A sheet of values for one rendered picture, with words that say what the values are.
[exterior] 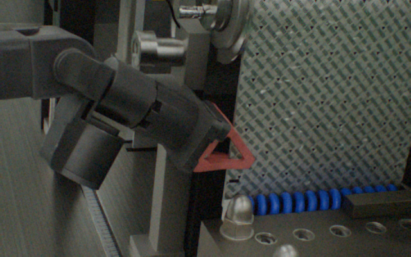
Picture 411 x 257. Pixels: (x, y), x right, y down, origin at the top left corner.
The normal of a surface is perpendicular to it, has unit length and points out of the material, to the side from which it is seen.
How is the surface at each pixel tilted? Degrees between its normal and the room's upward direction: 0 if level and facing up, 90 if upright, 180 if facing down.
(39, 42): 80
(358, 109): 90
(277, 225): 0
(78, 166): 67
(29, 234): 0
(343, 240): 0
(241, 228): 90
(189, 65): 90
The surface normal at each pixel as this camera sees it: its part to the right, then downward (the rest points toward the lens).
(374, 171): 0.32, 0.41
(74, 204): 0.11, -0.91
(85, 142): -0.06, -0.04
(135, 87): 0.61, -0.21
